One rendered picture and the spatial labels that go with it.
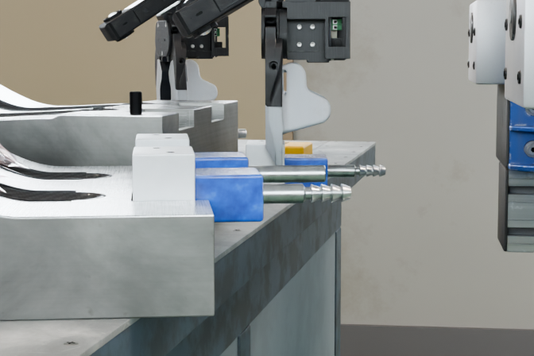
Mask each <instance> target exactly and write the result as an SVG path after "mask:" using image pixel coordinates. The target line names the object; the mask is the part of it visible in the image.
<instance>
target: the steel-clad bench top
mask: <svg viewBox="0 0 534 356"><path fill-rule="evenodd" d="M247 141H248V140H238V151H239V152H242V153H244V154H245V155H246V143H247ZM296 142H311V143H312V154H325V155H326V156H327V159H328V164H350V163H351V162H352V161H354V160H355V159H357V158H358V157H360V156H361V155H362V154H363V153H365V152H366V151H367V150H369V149H370V148H372V147H373V146H375V145H376V142H375V141H296ZM294 204H295V203H267V204H264V218H263V220H262V221H260V222H215V262H217V261H218V260H220V259H221V258H222V257H224V256H225V255H227V254H228V253H229V252H230V251H232V250H233V249H235V248H236V247H237V246H239V245H240V244H242V243H243V242H244V241H245V240H247V239H248V238H250V237H251V236H252V235H254V234H255V233H257V232H258V231H259V230H260V229H262V228H263V227H264V226H266V225H267V224H269V223H270V222H272V221H273V220H274V219H275V218H277V217H278V216H279V215H281V214H282V213H284V212H285V211H287V210H288V209H289V208H290V207H292V206H293V205H294ZM139 319H140V318H124V319H54V320H18V321H0V356H90V355H91V354H93V353H94V352H95V351H96V350H98V349H99V348H100V347H102V346H103V345H105V344H106V343H107V342H109V341H110V340H111V339H113V338H114V337H115V336H117V335H118V334H120V333H121V332H122V331H124V330H125V329H126V328H127V327H129V326H130V325H132V324H133V323H135V322H136V321H137V320H139Z"/></svg>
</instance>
